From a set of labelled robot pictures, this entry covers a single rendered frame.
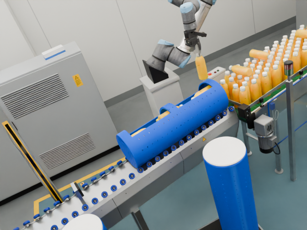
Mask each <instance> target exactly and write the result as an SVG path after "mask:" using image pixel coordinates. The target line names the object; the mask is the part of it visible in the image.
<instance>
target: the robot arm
mask: <svg viewBox="0 0 307 230"><path fill-rule="evenodd" d="M216 1H217V0H200V1H199V0H168V2H169V3H171V4H174V5H175V6H177V7H179V8H180V12H181V16H182V21H183V25H184V30H185V31H184V36H183V38H182V40H181V42H180V44H179V45H177V46H176V47H174V44H173V43H170V42H168V41H166V40H163V39H160V40H159V42H158V44H157V46H156V48H155V50H154V52H153V54H152V56H151V57H150V58H149V59H148V60H147V62H146V63H147V64H148V65H149V66H151V67H153V68H155V69H157V70H160V71H164V68H165V63H166V61H168V62H170V63H172V64H174V65H176V66H177V67H180V68H184V67H185V66H186V64H187V63H188V61H189V60H190V58H191V55H190V53H191V52H194V54H195V55H196V53H198V54H199V56H200V55H201V43H200V40H199V37H198V36H201V37H206V36H207V34H206V33H205V32H199V30H200V28H201V26H202V24H203V22H204V20H205V18H206V16H207V14H208V12H209V10H210V8H211V7H212V5H215V3H216Z"/></svg>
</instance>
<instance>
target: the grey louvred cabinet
mask: <svg viewBox="0 0 307 230"><path fill-rule="evenodd" d="M63 47H64V49H65V51H66V52H65V53H63V54H61V55H59V56H57V57H54V58H52V59H50V60H48V61H46V60H45V59H44V57H43V55H42V54H41V55H38V56H36V57H33V58H31V59H28V60H26V61H23V62H21V63H19V64H16V65H14V66H11V67H9V68H6V69H4V70H1V71H0V106H1V107H2V109H3V111H4V112H5V113H6V115H7V116H8V118H9V119H10V121H11V122H12V124H13V125H14V127H15V128H16V129H17V131H18V132H19V134H20V135H21V137H22V138H23V140H24V141H25V143H26V144H27V146H28V147H29V149H30V150H31V152H32V153H33V155H34V156H35V158H36V159H37V160H38V162H39V163H40V165H41V166H42V168H43V169H44V171H45V172H46V174H47V175H48V176H49V178H50V179H51V181H54V180H56V179H58V178H60V177H62V176H64V175H66V174H68V173H70V172H72V171H74V170H76V169H79V168H81V167H83V166H85V165H87V164H89V163H91V162H93V161H95V160H97V159H99V158H101V157H104V156H106V155H108V154H110V153H112V152H114V151H116V150H118V149H120V147H119V145H118V142H117V140H116V135H117V134H118V132H117V131H116V128H115V126H114V124H113V122H112V119H111V117H110V115H109V113H108V110H107V108H106V106H105V104H104V101H103V99H102V97H101V95H100V92H99V90H98V88H97V86H96V84H95V82H94V79H93V77H92V75H91V73H90V70H89V68H88V66H87V64H86V61H85V59H84V57H83V55H82V52H81V50H80V49H79V47H78V45H77V44H76V42H75V41H73V42H71V43H68V44H66V45H63ZM41 186H43V184H42V183H41V181H40V180H39V179H38V177H37V176H36V174H35V173H34V172H33V170H32V169H31V167H30V166H29V165H28V163H27V162H26V160H25V159H24V157H23V156H22V155H21V153H20V152H19V151H18V149H17V148H16V146H15V145H14V143H13V142H12V141H11V139H10V138H9V136H8V135H7V134H6V132H5V131H4V129H3V128H2V127H1V125H0V206H2V205H4V204H6V203H8V202H10V201H12V200H14V199H16V198H18V197H20V196H22V195H25V194H26V193H29V192H31V191H33V190H35V189H37V188H39V187H41Z"/></svg>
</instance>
